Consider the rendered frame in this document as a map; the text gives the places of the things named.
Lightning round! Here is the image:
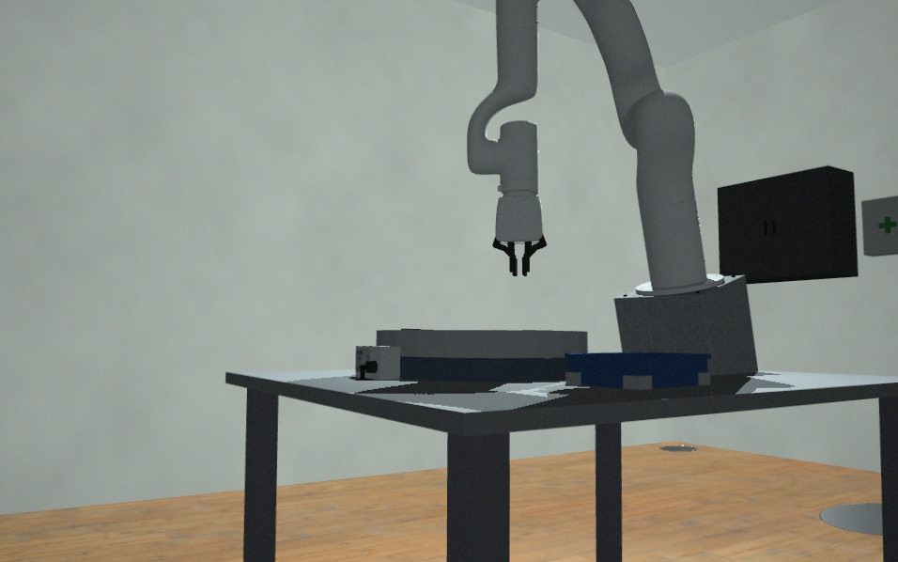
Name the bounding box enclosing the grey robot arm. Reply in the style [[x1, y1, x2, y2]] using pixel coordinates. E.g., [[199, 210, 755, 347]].
[[467, 0, 724, 295]]

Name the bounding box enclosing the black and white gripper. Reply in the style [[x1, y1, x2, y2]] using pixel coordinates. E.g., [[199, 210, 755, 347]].
[[492, 193, 547, 276]]

